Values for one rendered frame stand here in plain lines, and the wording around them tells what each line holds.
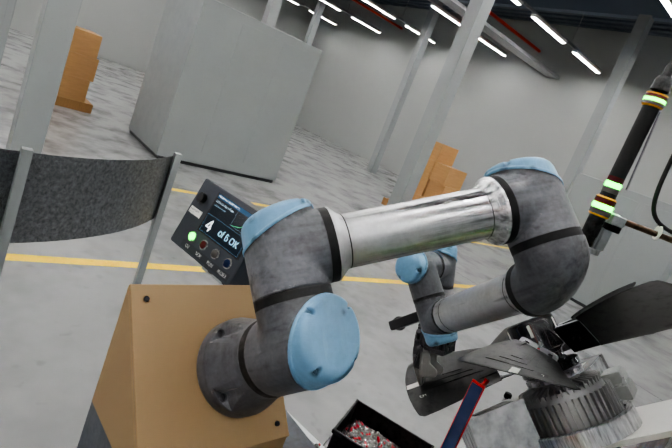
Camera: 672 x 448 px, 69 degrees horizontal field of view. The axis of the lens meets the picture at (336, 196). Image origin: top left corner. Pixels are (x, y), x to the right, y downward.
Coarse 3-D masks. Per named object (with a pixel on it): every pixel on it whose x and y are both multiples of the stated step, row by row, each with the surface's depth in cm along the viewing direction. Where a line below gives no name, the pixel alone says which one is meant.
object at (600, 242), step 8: (616, 216) 107; (608, 224) 107; (616, 224) 107; (624, 224) 107; (600, 232) 109; (608, 232) 108; (616, 232) 107; (600, 240) 108; (592, 248) 108; (600, 248) 109
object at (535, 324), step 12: (516, 324) 129; (528, 324) 119; (540, 324) 119; (552, 324) 120; (516, 336) 121; (528, 336) 119; (540, 336) 118; (552, 336) 118; (552, 348) 117; (564, 360) 115; (576, 360) 116
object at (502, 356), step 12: (480, 348) 106; (492, 348) 105; (504, 348) 106; (516, 348) 107; (528, 348) 109; (468, 360) 99; (480, 360) 98; (492, 360) 98; (504, 360) 99; (516, 360) 99; (528, 360) 101; (540, 360) 104; (552, 360) 108; (528, 372) 93; (540, 372) 95; (552, 372) 97; (564, 384) 90
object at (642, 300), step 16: (640, 288) 101; (656, 288) 100; (608, 304) 108; (624, 304) 107; (640, 304) 106; (656, 304) 105; (592, 320) 113; (608, 320) 112; (624, 320) 110; (640, 320) 109; (656, 320) 109; (608, 336) 114; (624, 336) 113
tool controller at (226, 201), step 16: (208, 192) 128; (224, 192) 125; (192, 208) 128; (208, 208) 126; (224, 208) 123; (240, 208) 120; (256, 208) 122; (192, 224) 127; (224, 224) 121; (240, 224) 118; (176, 240) 128; (208, 240) 122; (224, 240) 119; (240, 240) 117; (192, 256) 123; (208, 256) 120; (224, 256) 118; (240, 256) 115; (208, 272) 126; (224, 272) 116; (240, 272) 116
